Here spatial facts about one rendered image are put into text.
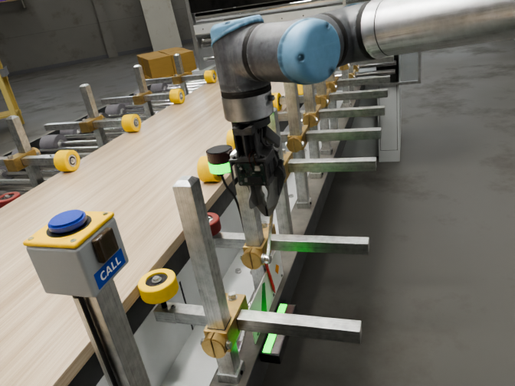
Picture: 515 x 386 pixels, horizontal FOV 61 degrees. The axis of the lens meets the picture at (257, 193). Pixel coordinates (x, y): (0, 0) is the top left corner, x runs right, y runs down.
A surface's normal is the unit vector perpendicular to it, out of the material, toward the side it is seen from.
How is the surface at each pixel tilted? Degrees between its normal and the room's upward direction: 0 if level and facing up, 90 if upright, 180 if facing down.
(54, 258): 90
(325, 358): 0
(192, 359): 0
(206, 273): 90
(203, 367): 0
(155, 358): 90
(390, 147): 90
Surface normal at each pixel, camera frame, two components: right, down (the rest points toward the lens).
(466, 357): -0.15, -0.89
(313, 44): 0.64, 0.25
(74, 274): -0.29, 0.45
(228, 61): -0.67, 0.53
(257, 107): 0.36, 0.35
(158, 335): 0.95, 0.00
